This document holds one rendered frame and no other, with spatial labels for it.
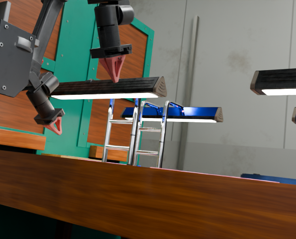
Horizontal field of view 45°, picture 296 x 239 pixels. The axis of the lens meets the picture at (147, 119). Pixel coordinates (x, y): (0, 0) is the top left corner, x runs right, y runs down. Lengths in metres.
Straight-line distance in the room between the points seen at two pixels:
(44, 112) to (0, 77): 0.49
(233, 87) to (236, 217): 3.10
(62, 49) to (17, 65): 1.17
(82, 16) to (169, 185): 1.49
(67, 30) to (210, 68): 2.24
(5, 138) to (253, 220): 1.23
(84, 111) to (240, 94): 2.08
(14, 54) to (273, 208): 0.65
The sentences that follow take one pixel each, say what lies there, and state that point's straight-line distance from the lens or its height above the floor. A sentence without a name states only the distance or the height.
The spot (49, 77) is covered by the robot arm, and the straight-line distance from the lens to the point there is 1.34.
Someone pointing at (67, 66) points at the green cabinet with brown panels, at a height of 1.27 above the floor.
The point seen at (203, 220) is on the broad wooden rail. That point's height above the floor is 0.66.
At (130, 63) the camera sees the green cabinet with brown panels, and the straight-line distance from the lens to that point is 2.50.
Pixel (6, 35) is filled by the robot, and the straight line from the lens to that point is 0.87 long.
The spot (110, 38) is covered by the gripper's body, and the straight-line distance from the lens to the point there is 0.97.
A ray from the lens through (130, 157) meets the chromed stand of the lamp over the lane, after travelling 1.56.
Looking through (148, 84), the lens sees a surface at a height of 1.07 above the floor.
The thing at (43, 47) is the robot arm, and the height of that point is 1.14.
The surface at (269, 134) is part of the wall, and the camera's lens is 3.65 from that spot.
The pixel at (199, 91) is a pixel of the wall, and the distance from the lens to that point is 3.97.
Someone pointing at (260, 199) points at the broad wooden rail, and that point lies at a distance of 0.79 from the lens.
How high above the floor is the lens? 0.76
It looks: 8 degrees up
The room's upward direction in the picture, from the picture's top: 7 degrees clockwise
